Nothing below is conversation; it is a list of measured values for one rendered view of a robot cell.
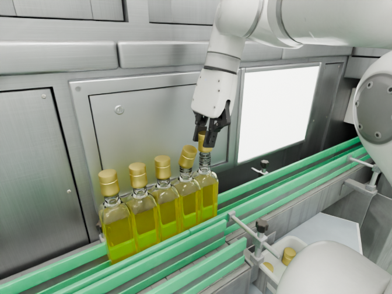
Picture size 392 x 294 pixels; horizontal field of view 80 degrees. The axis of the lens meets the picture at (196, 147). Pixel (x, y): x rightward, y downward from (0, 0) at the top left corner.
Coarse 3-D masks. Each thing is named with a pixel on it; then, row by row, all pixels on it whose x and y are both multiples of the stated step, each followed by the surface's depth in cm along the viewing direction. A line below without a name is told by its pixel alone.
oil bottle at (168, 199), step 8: (152, 192) 53; (160, 192) 52; (168, 192) 52; (176, 192) 53; (160, 200) 51; (168, 200) 52; (176, 200) 54; (160, 208) 52; (168, 208) 53; (176, 208) 55; (160, 216) 53; (168, 216) 54; (176, 216) 55; (160, 224) 54; (168, 224) 55; (176, 224) 56; (160, 232) 55; (168, 232) 56; (176, 232) 57; (160, 240) 56
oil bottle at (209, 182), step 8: (192, 176) 60; (200, 176) 58; (208, 176) 58; (216, 176) 60; (200, 184) 58; (208, 184) 58; (216, 184) 60; (208, 192) 59; (216, 192) 61; (208, 200) 60; (216, 200) 62; (208, 208) 61; (216, 208) 63; (208, 216) 62
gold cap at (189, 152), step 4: (184, 148) 52; (188, 148) 52; (192, 148) 53; (196, 148) 53; (184, 152) 51; (188, 152) 51; (192, 152) 52; (196, 152) 52; (180, 156) 53; (184, 156) 52; (188, 156) 52; (192, 156) 52; (180, 160) 53; (184, 160) 52; (188, 160) 52; (192, 160) 53; (180, 164) 53; (184, 164) 53; (188, 164) 53; (192, 164) 54; (184, 168) 53; (188, 168) 54
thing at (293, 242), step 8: (280, 240) 71; (288, 240) 72; (296, 240) 72; (280, 248) 71; (296, 248) 72; (264, 256) 67; (272, 256) 69; (272, 264) 71; (280, 264) 72; (280, 272) 69; (272, 280) 60
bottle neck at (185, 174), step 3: (180, 168) 55; (183, 168) 54; (180, 171) 55; (183, 171) 54; (186, 171) 54; (189, 171) 54; (180, 174) 55; (183, 174) 55; (186, 174) 54; (189, 174) 55; (180, 177) 56; (183, 177) 55; (186, 177) 55; (189, 177) 55; (183, 180) 55; (186, 180) 55
